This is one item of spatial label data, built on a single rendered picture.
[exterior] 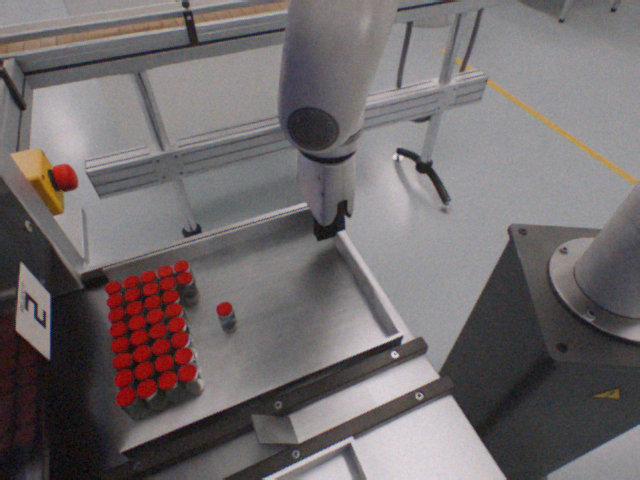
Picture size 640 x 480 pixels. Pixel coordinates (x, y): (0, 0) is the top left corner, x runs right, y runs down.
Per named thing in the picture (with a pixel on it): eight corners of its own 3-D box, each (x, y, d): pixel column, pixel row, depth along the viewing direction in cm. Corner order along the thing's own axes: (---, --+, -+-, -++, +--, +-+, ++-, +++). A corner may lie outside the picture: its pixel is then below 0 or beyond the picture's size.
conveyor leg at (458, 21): (419, 178, 200) (460, 10, 143) (410, 168, 206) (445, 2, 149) (435, 174, 203) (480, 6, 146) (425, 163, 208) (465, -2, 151)
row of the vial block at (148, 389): (150, 415, 47) (137, 401, 44) (133, 296, 58) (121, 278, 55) (169, 407, 48) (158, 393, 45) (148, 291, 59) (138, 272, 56)
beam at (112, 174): (100, 200, 138) (85, 172, 129) (98, 185, 143) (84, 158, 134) (480, 102, 181) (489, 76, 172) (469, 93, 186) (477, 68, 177)
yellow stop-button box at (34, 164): (9, 229, 57) (-23, 190, 51) (12, 197, 61) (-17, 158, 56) (68, 214, 59) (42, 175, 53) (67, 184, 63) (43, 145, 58)
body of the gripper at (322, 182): (284, 120, 52) (288, 187, 60) (316, 167, 46) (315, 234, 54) (337, 108, 54) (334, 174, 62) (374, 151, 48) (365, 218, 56)
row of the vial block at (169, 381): (170, 407, 48) (158, 392, 45) (149, 291, 59) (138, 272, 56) (188, 400, 49) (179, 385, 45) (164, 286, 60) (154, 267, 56)
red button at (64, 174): (53, 201, 58) (39, 179, 55) (53, 184, 61) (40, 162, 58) (82, 194, 59) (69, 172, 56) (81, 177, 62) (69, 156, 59)
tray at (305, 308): (131, 461, 44) (120, 452, 42) (111, 282, 60) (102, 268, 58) (400, 347, 53) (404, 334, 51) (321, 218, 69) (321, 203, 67)
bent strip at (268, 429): (263, 459, 45) (257, 443, 40) (256, 432, 46) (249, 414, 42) (377, 408, 48) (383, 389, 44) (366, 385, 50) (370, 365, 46)
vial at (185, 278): (186, 305, 57) (177, 286, 54) (183, 293, 59) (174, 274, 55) (201, 300, 58) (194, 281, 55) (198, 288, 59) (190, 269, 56)
